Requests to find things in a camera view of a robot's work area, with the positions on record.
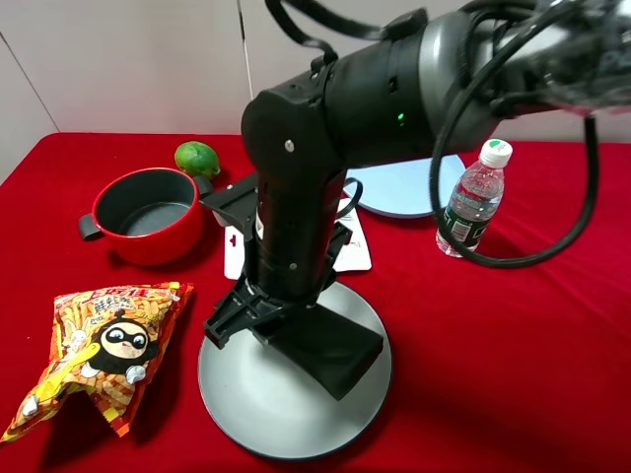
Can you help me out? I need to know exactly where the clear water bottle green label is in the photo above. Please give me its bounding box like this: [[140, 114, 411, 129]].
[[444, 138, 513, 251]]

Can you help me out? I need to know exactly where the green lime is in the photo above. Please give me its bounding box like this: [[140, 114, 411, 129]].
[[175, 141, 221, 179]]

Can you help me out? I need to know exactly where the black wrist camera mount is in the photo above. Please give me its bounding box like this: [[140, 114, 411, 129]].
[[200, 172, 259, 241]]

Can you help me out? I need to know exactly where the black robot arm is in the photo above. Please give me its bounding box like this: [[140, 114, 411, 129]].
[[203, 1, 630, 347]]

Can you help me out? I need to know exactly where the grey plate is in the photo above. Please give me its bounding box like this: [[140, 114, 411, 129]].
[[198, 283, 392, 460]]

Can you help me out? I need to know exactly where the red tablecloth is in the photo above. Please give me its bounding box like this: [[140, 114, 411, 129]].
[[1, 134, 630, 472]]

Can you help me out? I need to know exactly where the black cable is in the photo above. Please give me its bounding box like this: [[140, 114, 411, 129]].
[[428, 0, 631, 270]]

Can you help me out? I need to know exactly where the orange snack bag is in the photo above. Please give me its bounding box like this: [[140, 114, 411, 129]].
[[1, 282, 193, 442]]

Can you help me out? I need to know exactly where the light blue plate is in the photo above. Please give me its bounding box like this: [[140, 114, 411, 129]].
[[346, 155, 465, 219]]

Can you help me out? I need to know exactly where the red pot with black handles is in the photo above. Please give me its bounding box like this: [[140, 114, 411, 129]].
[[78, 168, 214, 266]]

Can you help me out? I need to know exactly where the white dried fruit pouch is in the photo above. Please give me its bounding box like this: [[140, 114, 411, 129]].
[[224, 209, 372, 280]]

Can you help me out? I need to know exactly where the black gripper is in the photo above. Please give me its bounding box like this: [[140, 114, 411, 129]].
[[204, 222, 352, 349]]

